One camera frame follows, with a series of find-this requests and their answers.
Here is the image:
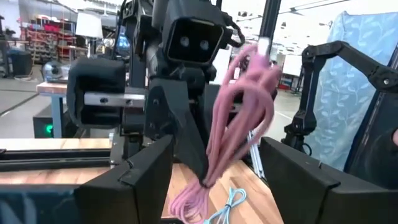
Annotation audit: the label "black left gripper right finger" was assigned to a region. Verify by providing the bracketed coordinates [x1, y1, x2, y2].
[259, 136, 340, 224]

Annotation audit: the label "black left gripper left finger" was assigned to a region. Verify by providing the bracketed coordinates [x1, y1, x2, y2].
[73, 133, 175, 224]

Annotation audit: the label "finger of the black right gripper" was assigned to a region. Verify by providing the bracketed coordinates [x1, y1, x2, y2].
[144, 78, 210, 187]

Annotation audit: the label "light blue USB cable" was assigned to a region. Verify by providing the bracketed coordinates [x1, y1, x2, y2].
[203, 186, 249, 224]

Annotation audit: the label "shiny chrome round object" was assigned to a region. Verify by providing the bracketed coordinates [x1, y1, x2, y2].
[41, 60, 71, 83]

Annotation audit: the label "wooden background table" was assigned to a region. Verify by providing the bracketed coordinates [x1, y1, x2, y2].
[35, 82, 70, 139]

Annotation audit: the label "white lampshade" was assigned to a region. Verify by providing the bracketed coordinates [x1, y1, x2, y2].
[75, 11, 104, 40]

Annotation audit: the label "red storage shelves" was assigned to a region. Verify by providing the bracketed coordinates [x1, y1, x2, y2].
[18, 15, 77, 63]

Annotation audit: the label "black box with green light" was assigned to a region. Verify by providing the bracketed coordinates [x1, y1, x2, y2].
[32, 105, 65, 139]

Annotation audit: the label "black trash bin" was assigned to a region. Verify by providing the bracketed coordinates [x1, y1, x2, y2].
[8, 49, 33, 78]

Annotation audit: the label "large black panel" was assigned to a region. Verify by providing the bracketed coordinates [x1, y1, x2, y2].
[343, 46, 398, 190]

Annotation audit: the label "blue patterned cloth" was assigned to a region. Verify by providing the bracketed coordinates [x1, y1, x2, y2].
[306, 10, 398, 172]

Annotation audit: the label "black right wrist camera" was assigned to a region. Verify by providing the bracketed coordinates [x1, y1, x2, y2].
[161, 0, 225, 67]

